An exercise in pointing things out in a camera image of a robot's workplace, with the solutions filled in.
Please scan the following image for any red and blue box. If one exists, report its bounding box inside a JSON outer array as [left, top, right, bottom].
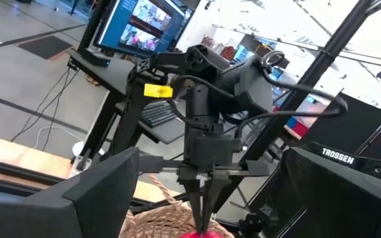
[[284, 116, 310, 139]]

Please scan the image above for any pink round pomegranate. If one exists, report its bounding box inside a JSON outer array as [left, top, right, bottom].
[[179, 230, 224, 238]]

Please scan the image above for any wooden table side board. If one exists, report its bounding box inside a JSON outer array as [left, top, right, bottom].
[[0, 132, 191, 208]]

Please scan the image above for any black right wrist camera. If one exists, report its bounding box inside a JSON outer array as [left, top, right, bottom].
[[233, 64, 274, 113]]

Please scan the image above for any woven wicker basket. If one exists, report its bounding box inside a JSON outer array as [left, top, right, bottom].
[[119, 174, 236, 238]]

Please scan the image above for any computer monitor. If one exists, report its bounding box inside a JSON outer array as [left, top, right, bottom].
[[93, 0, 196, 58]]

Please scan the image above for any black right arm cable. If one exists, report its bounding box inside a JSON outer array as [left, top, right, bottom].
[[167, 50, 349, 139]]

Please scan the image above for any yellow tag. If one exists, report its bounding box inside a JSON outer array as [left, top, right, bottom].
[[143, 83, 174, 99]]

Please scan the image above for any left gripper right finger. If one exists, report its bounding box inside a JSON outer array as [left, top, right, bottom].
[[275, 147, 381, 238]]

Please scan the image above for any black mat with orange stripes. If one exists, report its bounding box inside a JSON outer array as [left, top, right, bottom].
[[16, 35, 75, 61]]

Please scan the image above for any black mini computer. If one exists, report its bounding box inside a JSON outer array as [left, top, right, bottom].
[[81, 48, 112, 67]]

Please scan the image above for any white round floor socket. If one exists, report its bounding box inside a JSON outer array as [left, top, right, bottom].
[[72, 141, 85, 156]]

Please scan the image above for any black desk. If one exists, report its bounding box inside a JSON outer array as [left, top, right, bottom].
[[67, 48, 187, 166]]

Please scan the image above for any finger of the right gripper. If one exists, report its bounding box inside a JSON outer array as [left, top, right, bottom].
[[183, 180, 205, 234], [203, 178, 231, 232]]

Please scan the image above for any black keyboard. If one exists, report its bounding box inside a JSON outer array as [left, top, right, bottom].
[[140, 100, 178, 129]]

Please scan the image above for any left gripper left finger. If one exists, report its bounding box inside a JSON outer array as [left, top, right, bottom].
[[0, 147, 141, 238]]

